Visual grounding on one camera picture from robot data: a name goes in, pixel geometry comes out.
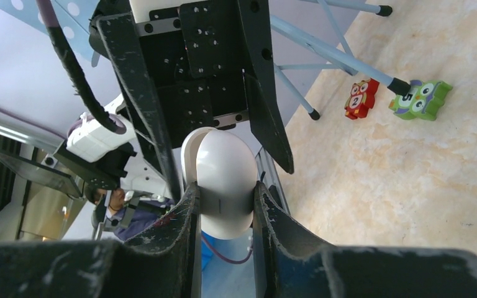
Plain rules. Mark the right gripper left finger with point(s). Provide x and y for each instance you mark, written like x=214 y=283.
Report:
x=162 y=261

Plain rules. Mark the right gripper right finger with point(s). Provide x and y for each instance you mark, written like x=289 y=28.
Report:
x=289 y=260

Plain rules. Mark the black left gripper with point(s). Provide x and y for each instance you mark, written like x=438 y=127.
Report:
x=195 y=59

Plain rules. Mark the white earbud charging case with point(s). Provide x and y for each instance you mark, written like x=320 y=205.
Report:
x=225 y=170

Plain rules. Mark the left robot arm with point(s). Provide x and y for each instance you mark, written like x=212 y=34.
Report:
x=101 y=145

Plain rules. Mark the light blue tripod stand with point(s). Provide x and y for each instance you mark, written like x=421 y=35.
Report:
x=336 y=59

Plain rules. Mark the red owl block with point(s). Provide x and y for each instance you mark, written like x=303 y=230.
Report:
x=361 y=99

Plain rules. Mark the green owl block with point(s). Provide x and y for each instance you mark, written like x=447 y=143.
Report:
x=423 y=100

